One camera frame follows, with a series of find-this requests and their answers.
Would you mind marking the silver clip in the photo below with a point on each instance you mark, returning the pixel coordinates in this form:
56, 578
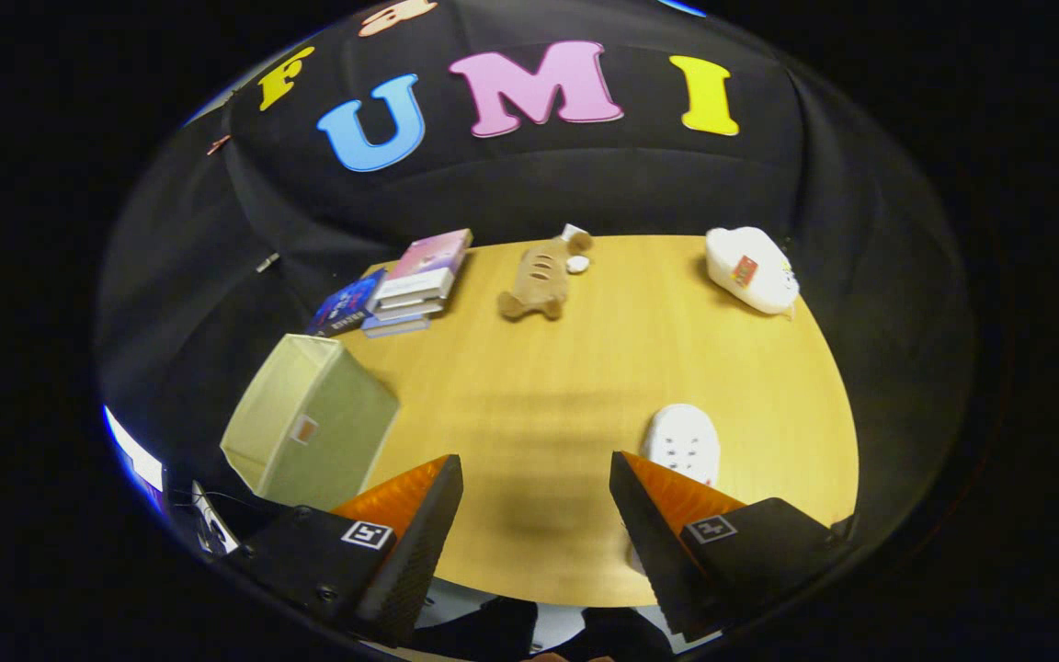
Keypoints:
267, 263

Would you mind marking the white shoe with striped side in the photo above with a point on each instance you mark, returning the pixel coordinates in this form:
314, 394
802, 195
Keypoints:
681, 441

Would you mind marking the brown plush toy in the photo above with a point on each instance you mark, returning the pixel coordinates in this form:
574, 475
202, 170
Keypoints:
539, 280

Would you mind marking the dark blue book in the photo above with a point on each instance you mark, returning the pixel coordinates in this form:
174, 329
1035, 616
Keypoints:
346, 308

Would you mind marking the pink cover book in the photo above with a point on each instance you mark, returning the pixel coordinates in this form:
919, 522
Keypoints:
428, 257

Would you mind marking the pale green fabric storage box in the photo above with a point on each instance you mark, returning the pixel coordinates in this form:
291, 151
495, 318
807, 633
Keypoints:
309, 432

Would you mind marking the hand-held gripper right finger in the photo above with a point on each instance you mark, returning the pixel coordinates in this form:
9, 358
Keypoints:
654, 561

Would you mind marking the white book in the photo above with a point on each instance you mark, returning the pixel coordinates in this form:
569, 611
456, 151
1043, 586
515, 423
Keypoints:
410, 303

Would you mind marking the red clothes peg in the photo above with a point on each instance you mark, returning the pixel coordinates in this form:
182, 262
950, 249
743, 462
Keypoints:
218, 144

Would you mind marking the pale blue book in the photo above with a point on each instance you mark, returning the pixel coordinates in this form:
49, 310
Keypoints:
396, 325

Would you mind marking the black backdrop cloth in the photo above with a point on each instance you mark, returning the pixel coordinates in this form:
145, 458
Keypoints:
511, 184

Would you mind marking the white plush toy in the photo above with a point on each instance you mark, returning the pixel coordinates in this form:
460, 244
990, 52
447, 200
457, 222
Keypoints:
755, 271

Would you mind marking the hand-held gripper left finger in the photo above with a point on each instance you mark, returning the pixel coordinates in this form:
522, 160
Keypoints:
405, 561

